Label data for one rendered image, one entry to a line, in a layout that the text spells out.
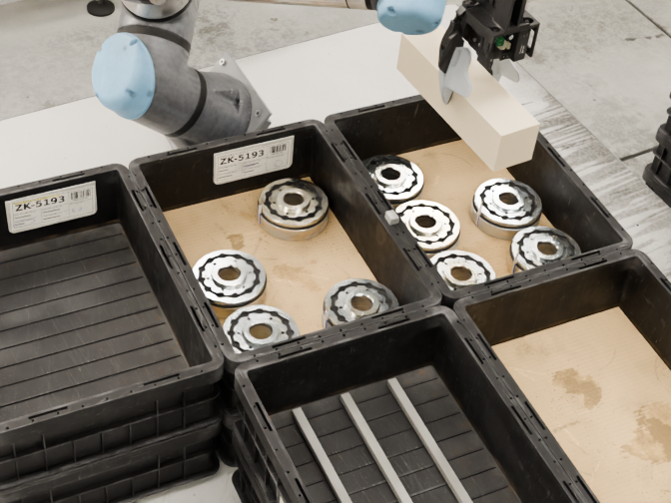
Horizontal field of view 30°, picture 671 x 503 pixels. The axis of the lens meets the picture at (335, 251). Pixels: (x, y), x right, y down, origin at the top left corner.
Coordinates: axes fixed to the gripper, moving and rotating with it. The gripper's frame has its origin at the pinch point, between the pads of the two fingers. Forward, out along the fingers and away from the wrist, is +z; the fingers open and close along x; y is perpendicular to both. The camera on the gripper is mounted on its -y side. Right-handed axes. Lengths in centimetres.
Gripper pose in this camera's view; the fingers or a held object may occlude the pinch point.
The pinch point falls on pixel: (466, 86)
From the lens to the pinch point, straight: 169.1
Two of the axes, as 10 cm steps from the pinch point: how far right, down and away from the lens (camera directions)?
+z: -0.9, 7.1, 7.0
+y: 4.9, 6.4, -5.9
